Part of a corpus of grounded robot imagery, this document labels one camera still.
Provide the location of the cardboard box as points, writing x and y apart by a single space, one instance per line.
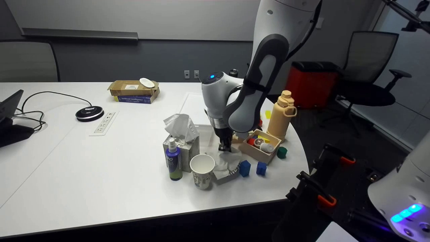
130 87

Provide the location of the green block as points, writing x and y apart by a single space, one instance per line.
283 152

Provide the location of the blue book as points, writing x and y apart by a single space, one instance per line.
135 98

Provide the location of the red storage bin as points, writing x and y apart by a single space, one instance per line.
314 84

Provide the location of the black mesh office chair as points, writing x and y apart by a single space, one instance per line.
368 67

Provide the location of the blue spray bottle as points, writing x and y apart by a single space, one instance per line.
174 162

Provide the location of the grey conference chair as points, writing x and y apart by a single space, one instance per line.
28 60

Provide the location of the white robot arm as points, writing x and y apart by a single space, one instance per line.
269 57

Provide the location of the black tumbler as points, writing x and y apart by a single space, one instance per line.
233 70

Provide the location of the wall power outlet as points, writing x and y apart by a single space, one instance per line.
186 74
197 74

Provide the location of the tan water bottle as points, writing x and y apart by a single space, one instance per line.
282 118

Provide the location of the whiteboard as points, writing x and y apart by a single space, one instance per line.
89 14

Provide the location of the white rounded machine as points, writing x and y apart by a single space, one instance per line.
405 192

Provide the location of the grey patterned tissue box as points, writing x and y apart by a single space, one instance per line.
190 154

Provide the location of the white paper sheet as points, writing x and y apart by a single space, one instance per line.
337 232

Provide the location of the blue block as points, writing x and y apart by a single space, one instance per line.
245 168
261 168

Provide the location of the small open wooden box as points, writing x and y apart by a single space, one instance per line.
263 154

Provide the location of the white wooden piece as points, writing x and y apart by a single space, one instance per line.
267 146

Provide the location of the white oval object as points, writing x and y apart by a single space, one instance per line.
147 82

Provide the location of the yellow notched block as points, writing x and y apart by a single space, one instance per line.
268 114

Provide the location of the white wall switch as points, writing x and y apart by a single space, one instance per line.
321 24

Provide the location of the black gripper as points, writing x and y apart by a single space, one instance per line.
222 133

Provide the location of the patterned paper cup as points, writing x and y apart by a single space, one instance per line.
202 172

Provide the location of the red wooden piece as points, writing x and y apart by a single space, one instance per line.
252 141

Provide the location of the black orange clamp stand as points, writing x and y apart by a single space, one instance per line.
314 196

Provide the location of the white paper strip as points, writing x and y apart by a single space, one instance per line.
103 123

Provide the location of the black round speaker puck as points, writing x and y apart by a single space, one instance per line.
89 113

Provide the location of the whiteboard marker tray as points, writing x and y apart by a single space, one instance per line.
81 33

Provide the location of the black camera boom stand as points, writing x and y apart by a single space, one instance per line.
417 13

